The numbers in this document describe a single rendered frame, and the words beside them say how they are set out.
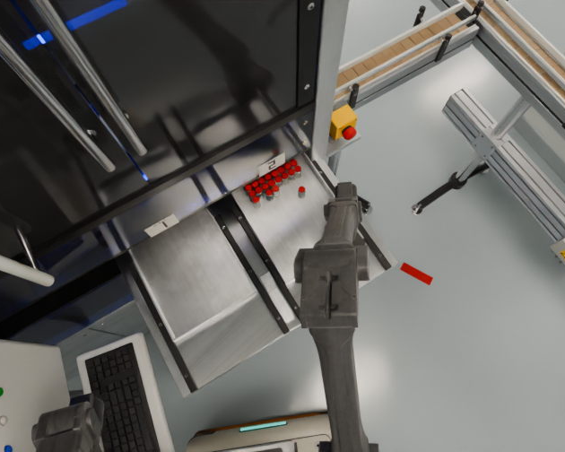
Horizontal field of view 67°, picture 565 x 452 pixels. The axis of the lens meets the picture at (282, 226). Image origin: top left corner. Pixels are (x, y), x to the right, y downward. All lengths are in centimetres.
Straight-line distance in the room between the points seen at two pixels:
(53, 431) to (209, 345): 54
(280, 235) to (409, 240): 111
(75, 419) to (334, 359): 41
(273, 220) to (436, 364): 121
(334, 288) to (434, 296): 165
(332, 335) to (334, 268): 9
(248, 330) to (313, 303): 65
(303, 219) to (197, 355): 49
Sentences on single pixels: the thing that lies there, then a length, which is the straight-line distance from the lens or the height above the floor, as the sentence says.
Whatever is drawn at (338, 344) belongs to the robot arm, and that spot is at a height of 148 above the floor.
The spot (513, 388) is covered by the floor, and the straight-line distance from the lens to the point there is 230.
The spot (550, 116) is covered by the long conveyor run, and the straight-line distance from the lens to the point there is 167.
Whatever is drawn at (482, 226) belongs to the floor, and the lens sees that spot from 240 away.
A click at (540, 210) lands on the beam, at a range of 197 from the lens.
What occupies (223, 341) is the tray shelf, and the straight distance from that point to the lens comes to 121.
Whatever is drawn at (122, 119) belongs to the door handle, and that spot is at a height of 154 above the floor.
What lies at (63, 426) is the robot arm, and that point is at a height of 137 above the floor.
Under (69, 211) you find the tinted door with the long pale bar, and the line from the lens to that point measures 97.
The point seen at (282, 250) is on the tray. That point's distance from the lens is 124.
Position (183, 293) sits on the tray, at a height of 88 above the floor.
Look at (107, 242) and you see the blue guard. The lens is 113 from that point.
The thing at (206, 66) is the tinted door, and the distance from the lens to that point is 80.
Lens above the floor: 207
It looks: 71 degrees down
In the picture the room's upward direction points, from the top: 4 degrees counter-clockwise
